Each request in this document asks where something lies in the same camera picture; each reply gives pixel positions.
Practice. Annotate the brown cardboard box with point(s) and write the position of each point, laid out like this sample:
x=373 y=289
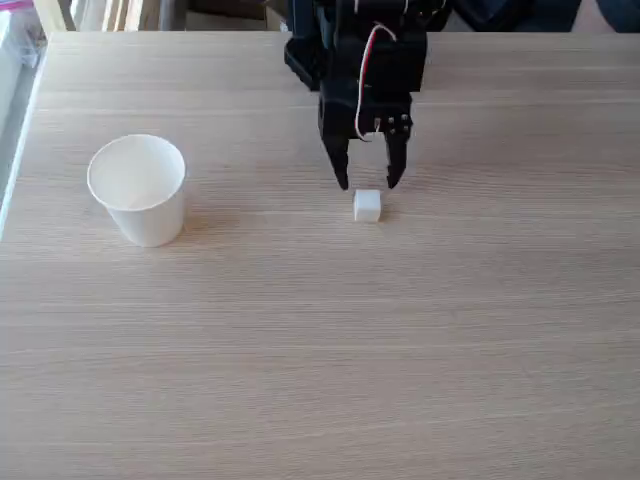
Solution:
x=225 y=20

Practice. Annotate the clear plastic bag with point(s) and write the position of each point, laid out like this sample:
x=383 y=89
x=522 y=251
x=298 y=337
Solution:
x=17 y=35

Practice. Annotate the light wooden chair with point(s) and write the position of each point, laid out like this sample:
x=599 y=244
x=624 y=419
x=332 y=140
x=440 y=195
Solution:
x=120 y=14

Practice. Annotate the small white block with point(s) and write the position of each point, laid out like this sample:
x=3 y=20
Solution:
x=367 y=206

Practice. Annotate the white paper cup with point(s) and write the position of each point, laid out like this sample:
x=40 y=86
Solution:
x=145 y=200

